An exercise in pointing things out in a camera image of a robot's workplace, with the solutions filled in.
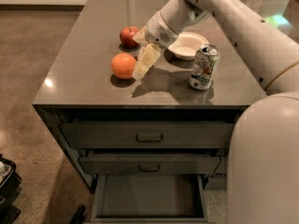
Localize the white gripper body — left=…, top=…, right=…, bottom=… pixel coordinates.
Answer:
left=145, top=11, right=178, bottom=49

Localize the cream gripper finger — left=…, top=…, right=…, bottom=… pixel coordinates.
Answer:
left=133, top=27, right=147, bottom=44
left=133, top=44, right=161, bottom=80

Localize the orange fruit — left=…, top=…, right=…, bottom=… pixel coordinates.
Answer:
left=111, top=52, right=136, bottom=79

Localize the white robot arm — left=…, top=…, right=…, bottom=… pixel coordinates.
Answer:
left=134, top=0, right=299, bottom=224

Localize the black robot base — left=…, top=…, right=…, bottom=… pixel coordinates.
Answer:
left=0, top=155, right=21, bottom=224

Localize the grey top left drawer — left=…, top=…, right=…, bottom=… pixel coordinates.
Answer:
left=60, top=121, right=233, bottom=148

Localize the grey middle left drawer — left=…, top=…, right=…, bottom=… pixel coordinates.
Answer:
left=78, top=153, right=221, bottom=175

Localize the grey middle right drawer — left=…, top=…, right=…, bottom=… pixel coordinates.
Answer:
left=215, top=157, right=228, bottom=175

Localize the grey open bottom drawer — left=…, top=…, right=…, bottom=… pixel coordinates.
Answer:
left=91, top=174, right=208, bottom=224

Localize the red apple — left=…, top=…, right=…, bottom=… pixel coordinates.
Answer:
left=120, top=26, right=139, bottom=49

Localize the white bowl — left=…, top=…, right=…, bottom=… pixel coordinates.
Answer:
left=168, top=32, right=208, bottom=61

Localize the white green soda can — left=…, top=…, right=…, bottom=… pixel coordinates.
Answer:
left=189, top=44, right=220, bottom=91

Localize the grey counter cabinet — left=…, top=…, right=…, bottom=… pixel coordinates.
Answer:
left=32, top=0, right=299, bottom=195

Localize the black object at floor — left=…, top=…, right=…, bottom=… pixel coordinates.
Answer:
left=69, top=205, right=86, bottom=224

